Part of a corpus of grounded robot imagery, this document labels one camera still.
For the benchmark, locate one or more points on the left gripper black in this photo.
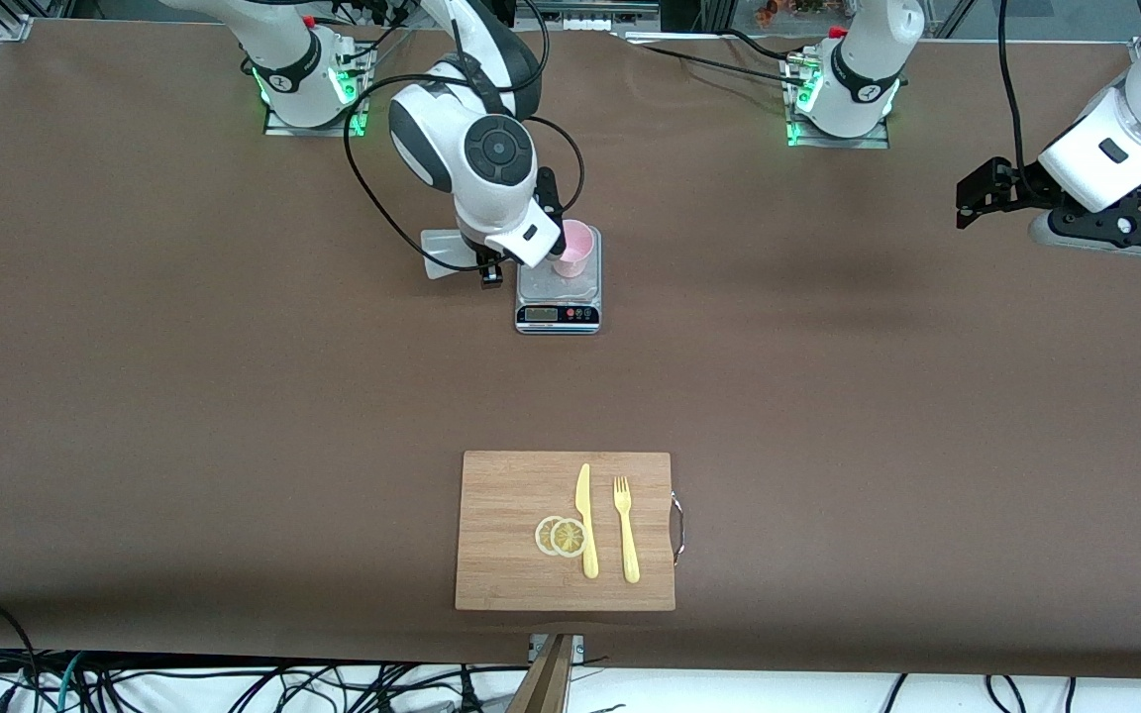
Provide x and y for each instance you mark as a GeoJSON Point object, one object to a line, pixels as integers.
{"type": "Point", "coordinates": [1018, 190]}

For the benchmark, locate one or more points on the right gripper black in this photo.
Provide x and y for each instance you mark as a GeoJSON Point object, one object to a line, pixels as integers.
{"type": "Point", "coordinates": [550, 201]}

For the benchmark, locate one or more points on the pink plastic cup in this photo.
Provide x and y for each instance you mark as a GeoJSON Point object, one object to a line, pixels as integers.
{"type": "Point", "coordinates": [578, 248]}

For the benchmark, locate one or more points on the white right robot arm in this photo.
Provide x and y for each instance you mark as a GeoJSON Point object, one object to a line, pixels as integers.
{"type": "Point", "coordinates": [491, 208]}

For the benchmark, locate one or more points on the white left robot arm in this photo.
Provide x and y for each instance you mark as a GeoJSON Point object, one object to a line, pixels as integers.
{"type": "Point", "coordinates": [868, 89]}

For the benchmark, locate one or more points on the silver digital kitchen scale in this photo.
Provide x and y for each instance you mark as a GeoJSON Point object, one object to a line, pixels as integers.
{"type": "Point", "coordinates": [556, 315]}

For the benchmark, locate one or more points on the grey power strip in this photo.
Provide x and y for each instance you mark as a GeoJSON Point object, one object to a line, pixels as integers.
{"type": "Point", "coordinates": [595, 20]}

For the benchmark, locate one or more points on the lemon slice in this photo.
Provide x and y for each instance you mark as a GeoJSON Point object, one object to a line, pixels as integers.
{"type": "Point", "coordinates": [569, 538]}
{"type": "Point", "coordinates": [541, 536]}

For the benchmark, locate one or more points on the wooden cutting board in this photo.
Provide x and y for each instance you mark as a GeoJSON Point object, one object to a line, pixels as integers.
{"type": "Point", "coordinates": [511, 535]}

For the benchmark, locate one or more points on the yellow plastic knife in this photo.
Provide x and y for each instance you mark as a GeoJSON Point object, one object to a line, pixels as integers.
{"type": "Point", "coordinates": [587, 535]}

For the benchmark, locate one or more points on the yellow plastic fork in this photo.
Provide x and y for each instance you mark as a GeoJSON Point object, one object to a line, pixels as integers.
{"type": "Point", "coordinates": [629, 545]}

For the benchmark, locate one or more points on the paper table cover sheet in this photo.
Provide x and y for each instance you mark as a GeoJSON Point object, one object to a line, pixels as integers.
{"type": "Point", "coordinates": [234, 475]}

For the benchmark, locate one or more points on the wooden beam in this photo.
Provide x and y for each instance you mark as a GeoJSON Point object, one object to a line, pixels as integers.
{"type": "Point", "coordinates": [546, 688]}

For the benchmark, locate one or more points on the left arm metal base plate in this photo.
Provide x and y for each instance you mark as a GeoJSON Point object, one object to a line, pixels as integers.
{"type": "Point", "coordinates": [838, 143]}

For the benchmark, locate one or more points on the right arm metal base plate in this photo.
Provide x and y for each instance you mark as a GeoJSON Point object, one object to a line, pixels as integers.
{"type": "Point", "coordinates": [318, 131]}

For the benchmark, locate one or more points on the metal table edge bracket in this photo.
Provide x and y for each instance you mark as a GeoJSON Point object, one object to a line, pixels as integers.
{"type": "Point", "coordinates": [577, 649]}

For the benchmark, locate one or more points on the aluminium frame profile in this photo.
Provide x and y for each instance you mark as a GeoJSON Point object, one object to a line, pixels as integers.
{"type": "Point", "coordinates": [11, 20]}

